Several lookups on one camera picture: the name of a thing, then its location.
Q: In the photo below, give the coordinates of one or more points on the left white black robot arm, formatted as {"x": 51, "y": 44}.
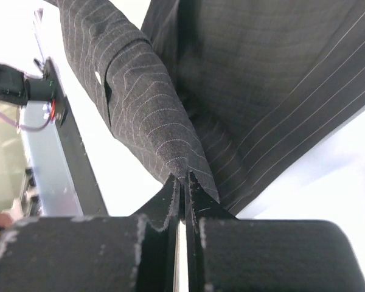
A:
{"x": 18, "y": 88}

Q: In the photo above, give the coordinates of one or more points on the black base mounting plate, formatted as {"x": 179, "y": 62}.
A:
{"x": 86, "y": 193}

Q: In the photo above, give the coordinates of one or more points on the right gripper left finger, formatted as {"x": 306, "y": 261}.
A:
{"x": 133, "y": 253}

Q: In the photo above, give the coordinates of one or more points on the dark pinstriped long sleeve shirt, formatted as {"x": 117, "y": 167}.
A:
{"x": 233, "y": 91}

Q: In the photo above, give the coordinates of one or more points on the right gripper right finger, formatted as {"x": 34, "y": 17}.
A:
{"x": 228, "y": 254}

